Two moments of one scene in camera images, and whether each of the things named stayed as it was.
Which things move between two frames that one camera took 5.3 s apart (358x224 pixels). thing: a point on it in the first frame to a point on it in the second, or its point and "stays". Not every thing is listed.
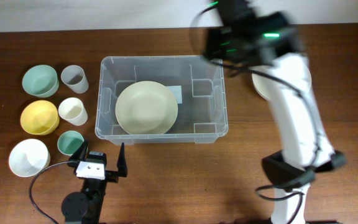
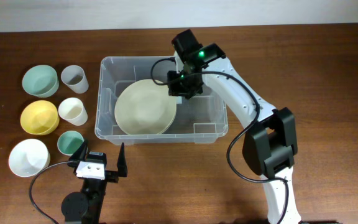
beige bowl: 264,84 to 144,107
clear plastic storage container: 161,99 stays
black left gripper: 112,176 stays
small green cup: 69,142 stays
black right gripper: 217,46 to 174,89
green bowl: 40,80 stays
